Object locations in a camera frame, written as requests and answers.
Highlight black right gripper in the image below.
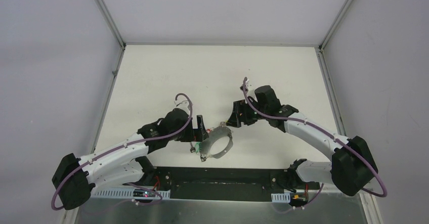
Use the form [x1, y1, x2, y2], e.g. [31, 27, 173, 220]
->
[226, 98, 269, 127]

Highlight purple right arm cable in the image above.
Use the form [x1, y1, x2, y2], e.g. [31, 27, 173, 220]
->
[242, 76, 389, 198]

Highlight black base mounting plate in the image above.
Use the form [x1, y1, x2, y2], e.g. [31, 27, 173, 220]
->
[137, 166, 287, 202]

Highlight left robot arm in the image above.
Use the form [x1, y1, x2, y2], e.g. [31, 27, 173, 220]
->
[51, 108, 208, 210]

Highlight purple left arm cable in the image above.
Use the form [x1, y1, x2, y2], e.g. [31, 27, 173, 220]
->
[51, 93, 194, 211]

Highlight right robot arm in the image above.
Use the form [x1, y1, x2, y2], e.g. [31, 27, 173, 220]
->
[226, 82, 387, 197]

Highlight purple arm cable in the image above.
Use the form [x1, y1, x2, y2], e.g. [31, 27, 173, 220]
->
[242, 76, 389, 198]
[51, 93, 194, 211]

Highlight aluminium frame rails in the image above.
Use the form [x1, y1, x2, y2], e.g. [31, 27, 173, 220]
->
[68, 0, 383, 224]

